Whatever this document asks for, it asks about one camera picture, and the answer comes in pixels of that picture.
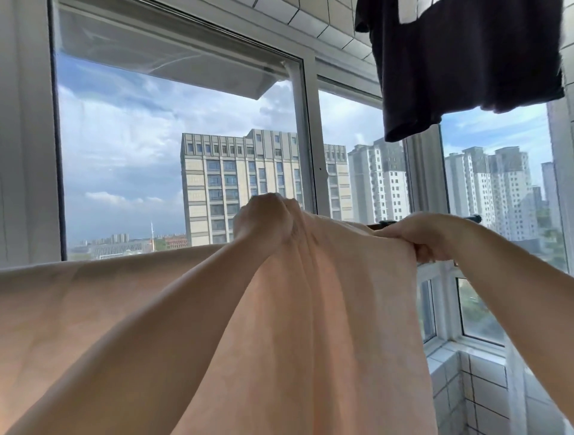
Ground person's right hand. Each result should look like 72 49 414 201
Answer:
373 212 454 264

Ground person's left hand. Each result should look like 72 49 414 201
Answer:
232 193 304 256

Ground peach bath towel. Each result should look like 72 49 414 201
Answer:
0 207 439 435

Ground person's left forearm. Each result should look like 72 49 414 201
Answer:
5 233 281 435

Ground person's right forearm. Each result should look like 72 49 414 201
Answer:
442 215 574 424

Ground beige office building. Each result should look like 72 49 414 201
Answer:
180 128 355 247

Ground white apartment towers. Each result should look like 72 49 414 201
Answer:
347 137 563 243

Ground dark hanging t-shirt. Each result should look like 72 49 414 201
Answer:
355 0 566 143

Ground black drying rail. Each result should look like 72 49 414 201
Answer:
368 215 483 230

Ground white window frame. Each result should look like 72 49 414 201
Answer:
0 0 574 359

